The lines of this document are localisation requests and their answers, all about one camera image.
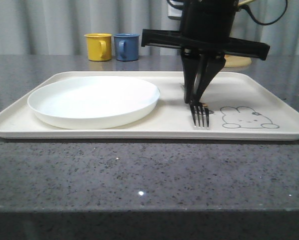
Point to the blue mug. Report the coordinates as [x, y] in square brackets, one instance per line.
[126, 46]

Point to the white round plate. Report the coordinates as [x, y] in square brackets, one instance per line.
[94, 102]

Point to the wooden mug tree stand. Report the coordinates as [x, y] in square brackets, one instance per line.
[233, 61]

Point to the steel fork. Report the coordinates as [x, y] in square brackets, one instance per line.
[200, 114]

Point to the cream rabbit serving tray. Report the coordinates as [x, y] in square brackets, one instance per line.
[240, 109]

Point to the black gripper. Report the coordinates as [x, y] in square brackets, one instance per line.
[205, 26]

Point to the yellow mug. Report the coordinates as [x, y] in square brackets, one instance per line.
[99, 46]

